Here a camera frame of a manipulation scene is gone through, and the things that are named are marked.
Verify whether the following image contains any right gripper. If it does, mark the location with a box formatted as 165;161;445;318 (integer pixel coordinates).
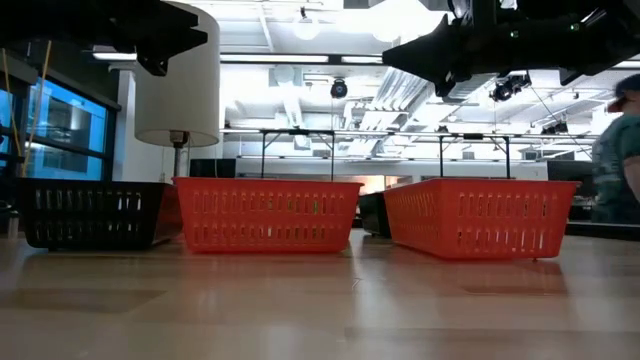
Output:
382;0;596;99

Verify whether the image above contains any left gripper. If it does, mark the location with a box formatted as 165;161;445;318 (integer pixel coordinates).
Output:
0;0;209;77

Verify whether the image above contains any orange plastic basket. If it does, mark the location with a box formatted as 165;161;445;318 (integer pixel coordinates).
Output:
383;178;581;261
173;176;364;255

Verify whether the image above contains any white lamp with wooden base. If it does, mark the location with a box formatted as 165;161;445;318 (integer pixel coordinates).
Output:
133;0;221;180

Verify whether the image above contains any black ceiling spotlight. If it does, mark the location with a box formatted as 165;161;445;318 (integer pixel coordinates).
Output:
488;72;534;104

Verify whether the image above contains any black round ceiling device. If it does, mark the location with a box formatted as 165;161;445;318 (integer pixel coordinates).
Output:
329;77;350;100

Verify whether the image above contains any ceiling light strip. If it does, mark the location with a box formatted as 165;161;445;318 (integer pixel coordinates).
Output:
219;53;330;65

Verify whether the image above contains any blue glass window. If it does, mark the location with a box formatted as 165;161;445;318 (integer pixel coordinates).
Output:
0;74;119;182

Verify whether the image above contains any black monitor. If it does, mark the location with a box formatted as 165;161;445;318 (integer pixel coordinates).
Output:
188;158;237;179
546;159;596;184

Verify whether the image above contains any white pendant lamp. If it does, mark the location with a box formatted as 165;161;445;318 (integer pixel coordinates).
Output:
292;7;321;41

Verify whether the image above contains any person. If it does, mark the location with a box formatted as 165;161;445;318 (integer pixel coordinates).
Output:
591;73;640;226

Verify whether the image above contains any yellow cable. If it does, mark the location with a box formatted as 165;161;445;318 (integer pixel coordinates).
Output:
22;40;53;177
1;48;22;164

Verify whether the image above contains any black aluminium rig frame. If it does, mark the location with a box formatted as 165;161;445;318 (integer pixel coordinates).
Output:
564;221;640;242

